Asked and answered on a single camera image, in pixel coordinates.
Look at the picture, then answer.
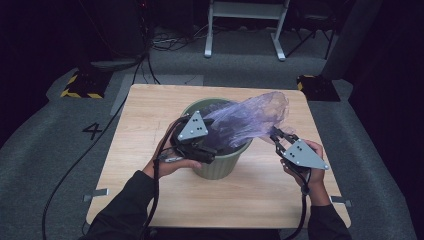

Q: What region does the bundle of floor cables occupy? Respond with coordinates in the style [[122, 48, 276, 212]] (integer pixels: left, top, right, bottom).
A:
[[151, 23, 214, 53]]

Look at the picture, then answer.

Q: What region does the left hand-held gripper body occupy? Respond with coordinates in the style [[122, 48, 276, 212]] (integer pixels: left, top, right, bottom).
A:
[[169, 110, 214, 161]]

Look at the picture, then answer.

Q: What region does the hand-held gripper cable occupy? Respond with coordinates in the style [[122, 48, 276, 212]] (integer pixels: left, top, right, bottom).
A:
[[284, 166, 314, 240], [139, 114, 192, 240]]

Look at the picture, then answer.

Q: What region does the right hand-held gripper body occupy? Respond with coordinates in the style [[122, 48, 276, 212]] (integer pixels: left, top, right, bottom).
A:
[[281, 138, 331, 175]]

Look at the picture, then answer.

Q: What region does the black yellow striped base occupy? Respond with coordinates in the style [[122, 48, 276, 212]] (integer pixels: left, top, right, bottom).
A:
[[296, 74, 342, 103], [60, 70, 113, 100]]

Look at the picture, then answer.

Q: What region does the person's right hand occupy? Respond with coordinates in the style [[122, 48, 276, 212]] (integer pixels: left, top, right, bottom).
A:
[[281, 139, 326, 193]]

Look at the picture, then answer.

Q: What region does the left hand-held gripper cable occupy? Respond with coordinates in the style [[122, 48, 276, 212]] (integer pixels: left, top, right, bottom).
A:
[[139, 114, 192, 240]]

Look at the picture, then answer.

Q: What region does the black tripod stand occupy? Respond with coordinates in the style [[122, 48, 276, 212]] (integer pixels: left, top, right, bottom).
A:
[[285, 11, 338, 61]]

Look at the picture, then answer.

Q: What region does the black floor cable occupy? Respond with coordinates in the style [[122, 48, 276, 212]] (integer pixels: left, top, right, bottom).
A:
[[41, 53, 152, 240]]

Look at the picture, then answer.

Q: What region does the green ribbed trash bin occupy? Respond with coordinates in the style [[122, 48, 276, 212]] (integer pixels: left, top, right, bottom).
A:
[[181, 97, 253, 181]]

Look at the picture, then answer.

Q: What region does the right hand-held gripper cable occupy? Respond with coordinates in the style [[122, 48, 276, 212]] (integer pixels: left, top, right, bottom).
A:
[[284, 166, 314, 240]]

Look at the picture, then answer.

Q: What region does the purple plastic trash bag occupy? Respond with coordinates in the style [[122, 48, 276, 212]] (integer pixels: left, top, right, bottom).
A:
[[199, 91, 296, 150]]

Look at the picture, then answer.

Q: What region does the person's left hand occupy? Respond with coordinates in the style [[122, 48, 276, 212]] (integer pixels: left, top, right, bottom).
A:
[[143, 120, 203, 180]]

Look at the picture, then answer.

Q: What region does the white metal stand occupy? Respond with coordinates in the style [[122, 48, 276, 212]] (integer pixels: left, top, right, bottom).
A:
[[203, 0, 291, 62]]

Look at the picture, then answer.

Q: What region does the gray tape strip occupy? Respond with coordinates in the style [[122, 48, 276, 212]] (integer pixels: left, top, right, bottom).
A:
[[82, 188, 110, 203], [329, 195, 353, 208]]

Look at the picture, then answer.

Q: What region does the gray post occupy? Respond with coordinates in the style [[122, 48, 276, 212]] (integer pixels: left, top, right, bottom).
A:
[[320, 0, 384, 81]]

